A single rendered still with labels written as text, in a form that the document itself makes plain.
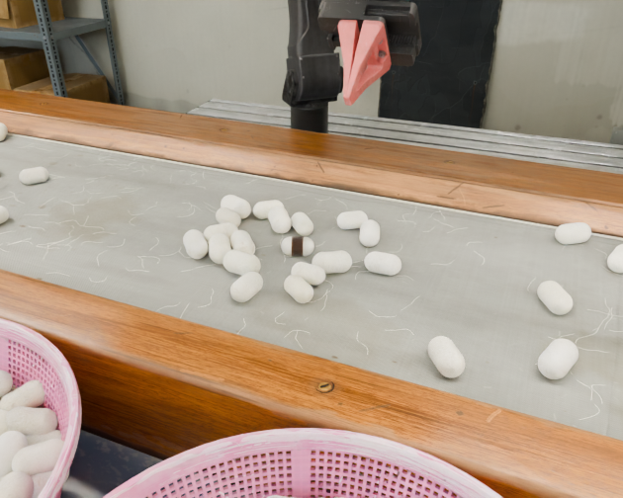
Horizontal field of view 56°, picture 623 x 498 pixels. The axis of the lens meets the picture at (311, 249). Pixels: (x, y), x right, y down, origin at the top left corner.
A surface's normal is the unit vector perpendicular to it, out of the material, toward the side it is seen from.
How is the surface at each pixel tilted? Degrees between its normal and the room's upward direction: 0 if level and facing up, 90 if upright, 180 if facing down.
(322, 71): 75
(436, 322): 0
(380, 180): 45
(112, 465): 0
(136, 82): 89
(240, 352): 0
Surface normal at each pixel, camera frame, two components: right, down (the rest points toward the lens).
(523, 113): -0.35, 0.47
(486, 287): 0.00, -0.86
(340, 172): -0.27, -0.28
